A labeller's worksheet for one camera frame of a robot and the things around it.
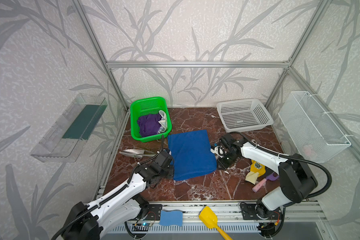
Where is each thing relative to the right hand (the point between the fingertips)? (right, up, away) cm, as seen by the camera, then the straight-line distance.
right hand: (219, 161), depth 87 cm
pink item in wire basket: (+42, +9, -13) cm, 45 cm away
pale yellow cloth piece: (+18, -8, -3) cm, 20 cm away
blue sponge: (-26, -22, -17) cm, 38 cm away
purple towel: (-46, +21, +16) cm, 54 cm away
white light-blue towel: (-37, +23, +18) cm, 47 cm away
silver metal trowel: (-52, +3, +9) cm, 53 cm away
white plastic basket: (+24, +28, +28) cm, 47 cm away
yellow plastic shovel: (-8, -23, -16) cm, 29 cm away
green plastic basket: (-44, +37, +31) cm, 65 cm away
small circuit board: (-42, -28, -15) cm, 52 cm away
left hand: (-26, -1, -5) cm, 27 cm away
